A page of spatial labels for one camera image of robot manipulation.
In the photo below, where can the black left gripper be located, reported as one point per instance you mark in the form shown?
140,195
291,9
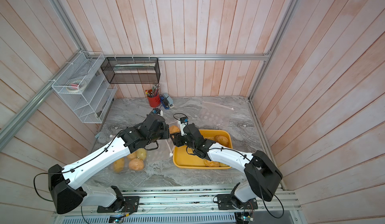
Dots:
164,130

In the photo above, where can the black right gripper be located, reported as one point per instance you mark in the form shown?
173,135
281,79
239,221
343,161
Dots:
178,138

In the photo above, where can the bagged potato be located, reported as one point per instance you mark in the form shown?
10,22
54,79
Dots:
119,165
131,156

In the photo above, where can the clear zipper bag pink zip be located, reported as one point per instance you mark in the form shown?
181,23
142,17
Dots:
126,164

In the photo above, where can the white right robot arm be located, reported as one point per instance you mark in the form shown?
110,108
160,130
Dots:
262,175

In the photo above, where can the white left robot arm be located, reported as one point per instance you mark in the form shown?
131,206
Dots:
67,185

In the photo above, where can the yellow plastic tray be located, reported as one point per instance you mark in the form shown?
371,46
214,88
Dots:
183,159

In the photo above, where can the red metal pencil bucket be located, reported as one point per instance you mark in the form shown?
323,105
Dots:
154,101

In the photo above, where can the light blue stapler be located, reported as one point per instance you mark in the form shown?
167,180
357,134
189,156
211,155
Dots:
171,104

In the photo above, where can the coloured pencils bunch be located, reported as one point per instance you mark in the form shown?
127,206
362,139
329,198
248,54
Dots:
153,92

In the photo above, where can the tape roll on shelf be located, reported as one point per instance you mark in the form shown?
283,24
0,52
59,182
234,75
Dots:
76,86

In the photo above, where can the black mesh wall basket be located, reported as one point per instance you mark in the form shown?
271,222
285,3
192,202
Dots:
131,70

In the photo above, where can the white wire mesh shelf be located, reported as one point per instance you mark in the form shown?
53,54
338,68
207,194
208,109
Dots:
92,104

